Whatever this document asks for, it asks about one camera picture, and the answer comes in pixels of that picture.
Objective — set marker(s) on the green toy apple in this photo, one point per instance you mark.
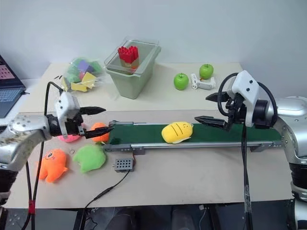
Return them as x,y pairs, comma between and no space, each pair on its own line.
206,71
181,82

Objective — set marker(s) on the pale green plastic bin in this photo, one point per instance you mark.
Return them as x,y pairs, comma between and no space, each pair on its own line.
130,81

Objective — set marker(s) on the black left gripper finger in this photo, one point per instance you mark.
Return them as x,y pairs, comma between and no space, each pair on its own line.
99,132
92,110

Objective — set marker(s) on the clear bag of foam pieces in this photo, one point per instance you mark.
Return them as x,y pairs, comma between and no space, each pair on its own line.
81,72

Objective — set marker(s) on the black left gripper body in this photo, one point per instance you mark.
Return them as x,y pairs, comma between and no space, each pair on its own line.
73,127

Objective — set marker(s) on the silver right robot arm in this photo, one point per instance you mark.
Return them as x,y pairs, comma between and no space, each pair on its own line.
290,129

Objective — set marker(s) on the red building block stack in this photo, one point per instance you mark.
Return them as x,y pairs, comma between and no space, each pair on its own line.
128,56

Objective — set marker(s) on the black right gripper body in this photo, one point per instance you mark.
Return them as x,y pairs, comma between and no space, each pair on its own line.
237,112

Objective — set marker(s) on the grey conveyor control box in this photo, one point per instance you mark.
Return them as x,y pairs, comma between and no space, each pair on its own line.
123,164

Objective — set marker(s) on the green conveyor belt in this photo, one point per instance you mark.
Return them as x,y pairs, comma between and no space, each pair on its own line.
216,134

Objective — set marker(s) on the white plastic gripper part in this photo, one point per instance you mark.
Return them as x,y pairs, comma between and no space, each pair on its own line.
204,83

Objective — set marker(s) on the orange plush toy with eye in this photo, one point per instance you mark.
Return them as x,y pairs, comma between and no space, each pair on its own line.
54,165

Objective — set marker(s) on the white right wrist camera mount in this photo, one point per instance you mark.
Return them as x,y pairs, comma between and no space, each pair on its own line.
247,83

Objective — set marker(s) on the yellow plush toy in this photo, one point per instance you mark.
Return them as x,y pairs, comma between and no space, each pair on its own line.
176,132

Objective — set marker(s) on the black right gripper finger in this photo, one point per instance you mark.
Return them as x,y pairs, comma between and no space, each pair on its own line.
217,97
212,121

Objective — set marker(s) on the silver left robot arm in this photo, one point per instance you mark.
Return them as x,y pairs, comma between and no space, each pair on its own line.
24,134

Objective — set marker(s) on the light green plush toy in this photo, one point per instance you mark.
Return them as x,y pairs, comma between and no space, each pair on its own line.
90,158

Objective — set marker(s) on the dark laptop computer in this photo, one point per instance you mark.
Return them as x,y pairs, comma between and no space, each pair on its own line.
8,88

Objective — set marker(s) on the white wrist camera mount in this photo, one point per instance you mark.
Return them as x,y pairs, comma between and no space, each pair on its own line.
66,103
247,83

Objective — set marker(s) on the pink plush toy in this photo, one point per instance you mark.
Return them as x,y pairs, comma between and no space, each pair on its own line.
69,138

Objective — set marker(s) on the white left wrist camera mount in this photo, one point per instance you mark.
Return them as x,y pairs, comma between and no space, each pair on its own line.
66,103

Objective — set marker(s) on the round orange plush toy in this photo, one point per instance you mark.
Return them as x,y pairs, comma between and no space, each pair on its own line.
97,126

